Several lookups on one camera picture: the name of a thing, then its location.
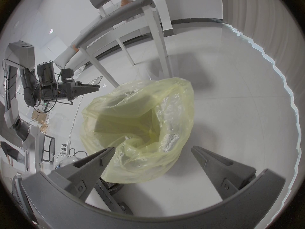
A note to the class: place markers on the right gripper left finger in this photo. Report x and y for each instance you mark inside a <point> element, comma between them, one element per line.
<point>83,173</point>

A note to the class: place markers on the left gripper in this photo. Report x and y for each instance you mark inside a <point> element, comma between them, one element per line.
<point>69,91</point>

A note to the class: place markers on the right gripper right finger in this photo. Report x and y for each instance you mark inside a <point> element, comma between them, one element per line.
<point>221,173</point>

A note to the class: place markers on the yellow plastic bag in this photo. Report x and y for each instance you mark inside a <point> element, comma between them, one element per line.
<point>143,89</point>

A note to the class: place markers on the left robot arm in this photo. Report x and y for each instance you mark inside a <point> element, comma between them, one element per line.
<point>26,56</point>

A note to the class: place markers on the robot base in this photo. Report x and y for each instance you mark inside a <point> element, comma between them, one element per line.
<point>35,142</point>

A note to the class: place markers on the brown cardboard piece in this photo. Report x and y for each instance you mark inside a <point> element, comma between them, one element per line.
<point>38,115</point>

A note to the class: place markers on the crumpled brown paper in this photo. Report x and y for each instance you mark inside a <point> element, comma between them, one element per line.
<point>44,127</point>

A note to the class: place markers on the orange pillow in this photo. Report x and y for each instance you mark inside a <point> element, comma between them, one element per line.
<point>124,1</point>

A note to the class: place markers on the white curtain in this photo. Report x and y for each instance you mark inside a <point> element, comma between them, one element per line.
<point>262,20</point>

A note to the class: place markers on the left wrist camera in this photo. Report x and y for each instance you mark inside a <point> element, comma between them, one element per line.
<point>67,73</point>

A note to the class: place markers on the black frame small table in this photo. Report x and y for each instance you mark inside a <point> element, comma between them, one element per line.
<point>48,137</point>

